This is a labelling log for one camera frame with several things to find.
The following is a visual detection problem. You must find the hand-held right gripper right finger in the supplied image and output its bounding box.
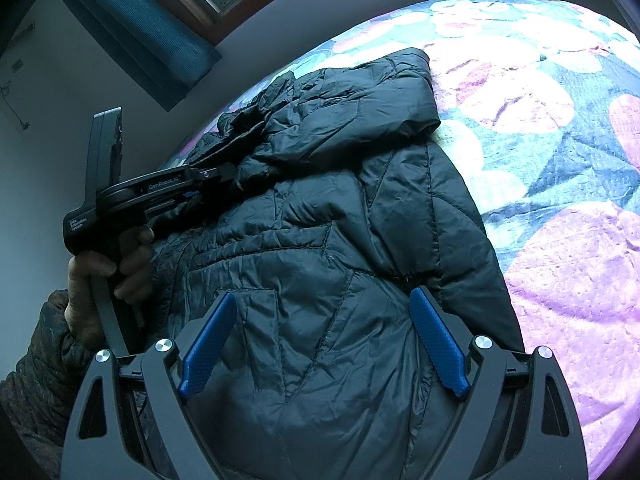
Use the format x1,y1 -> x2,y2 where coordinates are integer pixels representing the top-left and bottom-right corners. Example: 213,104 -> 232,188
409,285 -> 590,480

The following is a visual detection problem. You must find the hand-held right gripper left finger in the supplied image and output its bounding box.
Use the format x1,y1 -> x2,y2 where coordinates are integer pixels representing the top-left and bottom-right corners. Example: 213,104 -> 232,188
60,291 -> 238,480

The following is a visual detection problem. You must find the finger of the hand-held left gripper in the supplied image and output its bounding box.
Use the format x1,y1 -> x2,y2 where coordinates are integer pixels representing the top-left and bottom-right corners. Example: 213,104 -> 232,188
188,163 -> 239,192
149,190 -> 202,222

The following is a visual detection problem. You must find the black puffer jacket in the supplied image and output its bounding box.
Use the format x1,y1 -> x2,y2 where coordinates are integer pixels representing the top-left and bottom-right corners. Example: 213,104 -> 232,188
132,47 -> 526,480

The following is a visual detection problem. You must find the person's left hand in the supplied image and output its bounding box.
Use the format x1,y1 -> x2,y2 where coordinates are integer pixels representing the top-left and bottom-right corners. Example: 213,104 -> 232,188
65,226 -> 156,352

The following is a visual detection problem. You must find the blue curtain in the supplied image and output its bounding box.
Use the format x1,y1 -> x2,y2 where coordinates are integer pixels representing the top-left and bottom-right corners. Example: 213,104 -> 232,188
50,0 -> 223,111

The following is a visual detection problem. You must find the floral bed quilt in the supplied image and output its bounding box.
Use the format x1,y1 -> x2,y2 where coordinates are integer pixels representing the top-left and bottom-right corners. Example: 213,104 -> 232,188
160,0 -> 640,480

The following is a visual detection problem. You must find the thin wall cable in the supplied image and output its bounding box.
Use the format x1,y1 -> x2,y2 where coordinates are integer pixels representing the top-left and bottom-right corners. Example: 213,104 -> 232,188
2,81 -> 29,129

